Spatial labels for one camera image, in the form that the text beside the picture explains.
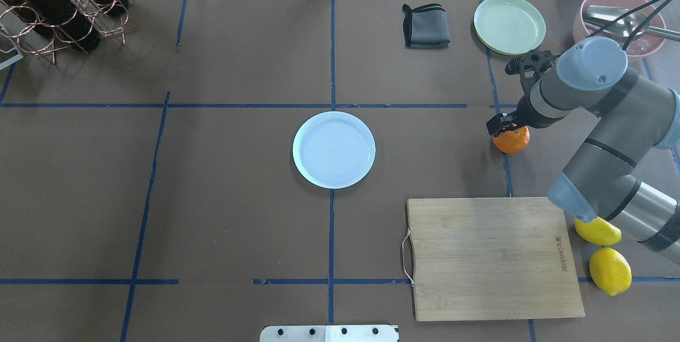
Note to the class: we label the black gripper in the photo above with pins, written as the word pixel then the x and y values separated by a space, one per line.
pixel 524 111

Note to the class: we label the orange fruit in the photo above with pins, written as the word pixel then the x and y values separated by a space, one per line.
pixel 514 141

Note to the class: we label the light blue plate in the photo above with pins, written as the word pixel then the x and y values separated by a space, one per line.
pixel 333 150

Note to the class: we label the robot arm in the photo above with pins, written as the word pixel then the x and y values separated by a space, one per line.
pixel 634 115

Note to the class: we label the light green plate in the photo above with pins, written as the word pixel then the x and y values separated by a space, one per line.
pixel 509 27

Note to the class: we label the folded grey cloth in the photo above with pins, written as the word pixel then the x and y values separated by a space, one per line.
pixel 426 27

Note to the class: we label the bamboo cutting board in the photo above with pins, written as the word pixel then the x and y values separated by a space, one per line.
pixel 479 259

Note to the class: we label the large metal spoon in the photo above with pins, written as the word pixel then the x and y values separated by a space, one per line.
pixel 624 23

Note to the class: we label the upper yellow lemon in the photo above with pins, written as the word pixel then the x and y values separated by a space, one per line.
pixel 598 232

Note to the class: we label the yellow lemon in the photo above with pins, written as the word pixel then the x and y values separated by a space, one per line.
pixel 610 271
pixel 598 232

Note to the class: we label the pink bowl with ice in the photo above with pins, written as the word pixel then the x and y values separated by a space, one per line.
pixel 642 46

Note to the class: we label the lower yellow lemon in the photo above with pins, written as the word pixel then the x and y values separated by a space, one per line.
pixel 610 271

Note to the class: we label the dark green wine bottle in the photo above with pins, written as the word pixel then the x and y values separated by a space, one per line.
pixel 68 22

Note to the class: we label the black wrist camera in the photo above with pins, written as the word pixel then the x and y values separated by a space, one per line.
pixel 531 67

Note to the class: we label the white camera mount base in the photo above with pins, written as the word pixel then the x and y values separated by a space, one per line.
pixel 359 332

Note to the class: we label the copper wire bottle rack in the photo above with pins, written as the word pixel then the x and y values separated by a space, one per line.
pixel 43 28

